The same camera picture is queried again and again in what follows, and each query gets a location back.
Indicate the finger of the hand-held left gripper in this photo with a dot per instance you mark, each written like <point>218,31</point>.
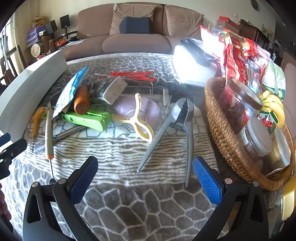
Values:
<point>16,148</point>
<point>4,139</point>

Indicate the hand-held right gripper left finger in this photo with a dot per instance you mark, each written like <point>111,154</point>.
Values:
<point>83,180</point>

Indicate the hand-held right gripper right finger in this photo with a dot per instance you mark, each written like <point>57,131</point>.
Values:
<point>208,183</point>

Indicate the steel melon baller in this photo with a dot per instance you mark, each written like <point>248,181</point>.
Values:
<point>49,139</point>

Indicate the white cardboard box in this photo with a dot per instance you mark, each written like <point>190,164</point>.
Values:
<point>34,76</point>

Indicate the silver nutcracker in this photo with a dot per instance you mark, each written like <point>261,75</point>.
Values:
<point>178,111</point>

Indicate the small beige clip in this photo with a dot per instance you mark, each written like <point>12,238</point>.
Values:
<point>138,106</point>

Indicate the black and white box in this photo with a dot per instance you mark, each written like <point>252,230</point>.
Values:
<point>113,91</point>

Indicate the person's left hand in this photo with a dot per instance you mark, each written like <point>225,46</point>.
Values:
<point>3,204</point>

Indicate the wicker basket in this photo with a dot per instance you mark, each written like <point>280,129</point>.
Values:
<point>222,129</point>

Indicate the green plastic kitchen tool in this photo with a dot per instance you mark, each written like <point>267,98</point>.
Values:
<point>87,119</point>

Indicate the jar with grey lid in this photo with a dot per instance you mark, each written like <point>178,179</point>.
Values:
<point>256,136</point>

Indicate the wooden chair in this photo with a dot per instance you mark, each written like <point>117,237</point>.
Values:
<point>9,67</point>

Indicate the jar with white lid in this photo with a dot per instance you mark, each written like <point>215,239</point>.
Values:
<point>281,148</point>

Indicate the clear jar brown lid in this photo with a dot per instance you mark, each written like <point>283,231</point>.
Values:
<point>235,99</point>

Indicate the round tin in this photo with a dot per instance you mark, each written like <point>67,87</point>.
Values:
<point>37,49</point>

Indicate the bunch of bananas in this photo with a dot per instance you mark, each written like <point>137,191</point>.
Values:
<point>275,104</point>

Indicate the purple boxes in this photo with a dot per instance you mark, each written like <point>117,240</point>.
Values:
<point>35,34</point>

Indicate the white plastic box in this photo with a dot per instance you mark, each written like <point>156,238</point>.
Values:
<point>192,71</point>

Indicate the black speaker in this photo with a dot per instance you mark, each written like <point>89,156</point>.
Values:
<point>64,21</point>
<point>51,26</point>

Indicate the red gold snack bag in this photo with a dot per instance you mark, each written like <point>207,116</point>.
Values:
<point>238,62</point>

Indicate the green white bag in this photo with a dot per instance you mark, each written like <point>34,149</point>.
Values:
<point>276,78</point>

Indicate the clear red plastic bag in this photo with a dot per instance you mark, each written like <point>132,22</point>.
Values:
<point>259,67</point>

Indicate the black remote control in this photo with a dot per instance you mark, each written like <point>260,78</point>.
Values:
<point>196,54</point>

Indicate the brown sofa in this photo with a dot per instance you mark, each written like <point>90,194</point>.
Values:
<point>136,44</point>

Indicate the wooden cabinet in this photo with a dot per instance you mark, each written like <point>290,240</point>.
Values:
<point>249,32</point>

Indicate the red cardboard boxes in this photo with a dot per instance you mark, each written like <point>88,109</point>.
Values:
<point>227,24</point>

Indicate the dark blue lumbar pillow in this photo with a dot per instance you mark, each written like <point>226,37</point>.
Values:
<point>135,25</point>

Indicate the beige sofa cushion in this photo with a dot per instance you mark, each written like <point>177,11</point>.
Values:
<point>182,20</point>
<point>134,11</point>

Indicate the wall clock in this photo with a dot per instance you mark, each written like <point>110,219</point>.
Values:
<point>255,4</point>

